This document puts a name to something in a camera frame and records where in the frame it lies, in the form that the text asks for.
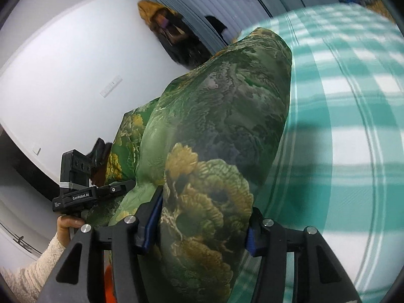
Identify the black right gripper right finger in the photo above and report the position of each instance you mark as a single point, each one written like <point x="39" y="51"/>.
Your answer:
<point x="256" y="241"/>

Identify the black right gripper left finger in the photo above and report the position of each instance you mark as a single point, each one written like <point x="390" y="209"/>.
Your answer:
<point x="148" y="217"/>

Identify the green floral patterned garment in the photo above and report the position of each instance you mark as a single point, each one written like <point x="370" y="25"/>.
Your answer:
<point x="209" y="141"/>

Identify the cream knit sleeve forearm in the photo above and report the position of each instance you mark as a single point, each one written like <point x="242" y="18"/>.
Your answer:
<point x="26" y="283"/>

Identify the person's left hand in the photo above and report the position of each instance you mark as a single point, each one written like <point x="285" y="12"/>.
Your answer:
<point x="64" y="224"/>

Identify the teal white plaid blanket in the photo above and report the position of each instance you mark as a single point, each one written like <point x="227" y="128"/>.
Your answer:
<point x="339" y="166"/>

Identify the white wall plate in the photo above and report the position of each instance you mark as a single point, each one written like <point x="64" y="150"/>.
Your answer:
<point x="111" y="86"/>

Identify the hanging dark clothes on wall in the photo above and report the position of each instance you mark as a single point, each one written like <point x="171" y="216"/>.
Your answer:
<point x="177" y="39"/>

